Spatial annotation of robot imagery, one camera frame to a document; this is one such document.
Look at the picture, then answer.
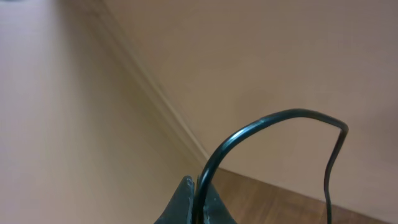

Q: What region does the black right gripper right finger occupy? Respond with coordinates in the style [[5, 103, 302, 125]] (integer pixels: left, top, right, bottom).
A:
[[203, 184, 237, 224]]

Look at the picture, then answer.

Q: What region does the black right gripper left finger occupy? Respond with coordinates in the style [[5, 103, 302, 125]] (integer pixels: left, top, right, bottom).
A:
[[154, 175, 195, 224]]

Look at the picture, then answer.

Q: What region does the black USB cable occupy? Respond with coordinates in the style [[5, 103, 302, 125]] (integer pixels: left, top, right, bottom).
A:
[[192, 108, 349, 224]]

